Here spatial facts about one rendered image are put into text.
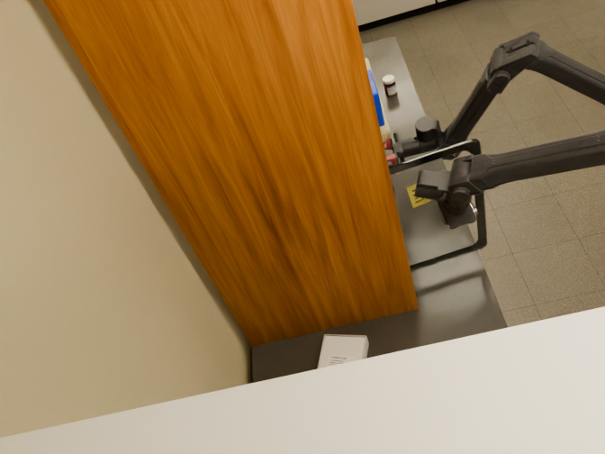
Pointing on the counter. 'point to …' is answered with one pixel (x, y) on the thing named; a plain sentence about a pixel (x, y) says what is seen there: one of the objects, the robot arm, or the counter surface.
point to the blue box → (376, 99)
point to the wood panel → (257, 149)
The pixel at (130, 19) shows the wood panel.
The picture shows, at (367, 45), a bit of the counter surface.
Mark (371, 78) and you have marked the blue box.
